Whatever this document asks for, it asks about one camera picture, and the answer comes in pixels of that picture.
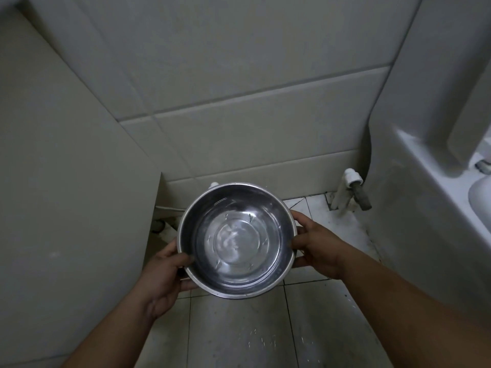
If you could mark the person's left hand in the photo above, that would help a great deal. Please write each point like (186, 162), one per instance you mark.
(161, 277)

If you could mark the person's right hand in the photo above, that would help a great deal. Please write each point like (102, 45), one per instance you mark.
(320, 247)

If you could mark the person's right thumb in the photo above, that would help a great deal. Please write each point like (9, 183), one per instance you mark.
(300, 243)

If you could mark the person's left thumb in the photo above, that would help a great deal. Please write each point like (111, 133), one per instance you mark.
(182, 259)

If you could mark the stainless steel bowl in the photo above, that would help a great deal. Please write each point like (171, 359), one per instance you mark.
(236, 241)

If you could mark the person's left forearm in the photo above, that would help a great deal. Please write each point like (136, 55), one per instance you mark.
(111, 333)

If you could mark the person's right forearm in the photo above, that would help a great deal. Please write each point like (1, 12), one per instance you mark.
(406, 314)

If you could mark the white drain pipe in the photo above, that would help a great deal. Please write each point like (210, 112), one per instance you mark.
(351, 191)

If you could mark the white pipe fitting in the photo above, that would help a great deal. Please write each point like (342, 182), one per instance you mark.
(214, 185)

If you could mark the beige cabinet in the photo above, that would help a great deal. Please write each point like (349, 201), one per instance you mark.
(65, 195)

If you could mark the white sink basin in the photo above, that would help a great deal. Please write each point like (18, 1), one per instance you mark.
(466, 187)

